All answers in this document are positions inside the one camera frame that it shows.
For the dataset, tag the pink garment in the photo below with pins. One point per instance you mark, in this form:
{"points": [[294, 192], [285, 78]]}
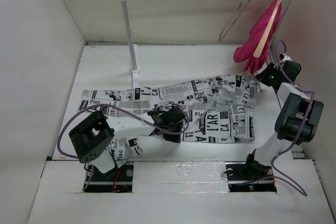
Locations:
{"points": [[245, 52]]}

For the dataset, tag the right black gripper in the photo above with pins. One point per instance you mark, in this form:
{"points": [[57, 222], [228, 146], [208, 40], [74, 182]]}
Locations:
{"points": [[262, 77]]}

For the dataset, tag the wooden hanger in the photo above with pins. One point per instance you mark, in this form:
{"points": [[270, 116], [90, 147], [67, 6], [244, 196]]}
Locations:
{"points": [[266, 33]]}

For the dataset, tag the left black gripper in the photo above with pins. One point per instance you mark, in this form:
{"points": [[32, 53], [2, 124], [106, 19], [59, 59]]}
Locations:
{"points": [[174, 138]]}

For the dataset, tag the newspaper print trousers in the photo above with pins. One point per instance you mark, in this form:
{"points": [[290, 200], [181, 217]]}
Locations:
{"points": [[219, 109]]}

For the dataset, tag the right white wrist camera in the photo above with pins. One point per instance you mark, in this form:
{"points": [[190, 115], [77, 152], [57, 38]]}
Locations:
{"points": [[283, 58]]}

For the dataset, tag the grey metal hanger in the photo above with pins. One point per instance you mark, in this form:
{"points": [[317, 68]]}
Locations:
{"points": [[232, 20]]}

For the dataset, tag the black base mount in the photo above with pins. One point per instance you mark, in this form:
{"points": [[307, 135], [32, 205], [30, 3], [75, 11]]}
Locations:
{"points": [[116, 181], [241, 180]]}

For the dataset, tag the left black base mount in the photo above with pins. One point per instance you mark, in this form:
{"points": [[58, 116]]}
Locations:
{"points": [[116, 181]]}

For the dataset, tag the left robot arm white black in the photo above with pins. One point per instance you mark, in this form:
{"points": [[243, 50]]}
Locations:
{"points": [[100, 145]]}

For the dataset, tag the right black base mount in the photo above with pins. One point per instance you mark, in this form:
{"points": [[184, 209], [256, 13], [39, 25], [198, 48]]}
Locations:
{"points": [[241, 180]]}

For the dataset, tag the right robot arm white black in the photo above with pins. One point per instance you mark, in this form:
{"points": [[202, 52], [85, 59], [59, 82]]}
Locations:
{"points": [[296, 123]]}

